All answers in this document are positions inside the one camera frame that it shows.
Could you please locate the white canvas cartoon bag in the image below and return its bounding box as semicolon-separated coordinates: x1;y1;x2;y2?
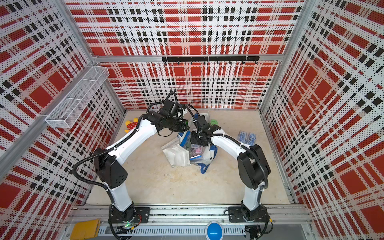
162;119;218;174

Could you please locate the blue plastic pencil case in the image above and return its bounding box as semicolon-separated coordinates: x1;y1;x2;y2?
177;131;191;148

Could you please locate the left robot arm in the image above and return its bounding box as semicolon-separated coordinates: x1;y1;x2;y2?
73;92;189;223

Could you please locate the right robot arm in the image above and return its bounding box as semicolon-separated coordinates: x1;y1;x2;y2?
183;104;271;223

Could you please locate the pink compass set case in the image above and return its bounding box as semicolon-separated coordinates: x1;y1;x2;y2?
189;144;203;159

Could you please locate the green lidded small jar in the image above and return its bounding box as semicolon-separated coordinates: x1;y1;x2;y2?
211;119;218;126

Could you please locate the yellow red plush toy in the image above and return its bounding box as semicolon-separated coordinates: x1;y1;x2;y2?
125;118;139;133

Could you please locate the blue round button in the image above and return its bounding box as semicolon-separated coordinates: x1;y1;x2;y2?
205;221;224;240

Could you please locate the yellow box at base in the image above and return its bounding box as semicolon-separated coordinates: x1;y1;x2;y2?
70;219;101;240

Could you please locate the black hook rail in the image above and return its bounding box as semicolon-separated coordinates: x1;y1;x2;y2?
162;56;260;64

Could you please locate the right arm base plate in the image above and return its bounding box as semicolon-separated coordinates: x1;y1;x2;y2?
228;205;270;223

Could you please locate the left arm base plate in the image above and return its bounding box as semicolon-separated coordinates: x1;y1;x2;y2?
109;206;151;224

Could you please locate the white wire mesh basket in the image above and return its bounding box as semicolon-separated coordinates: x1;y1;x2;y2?
45;66;109;129

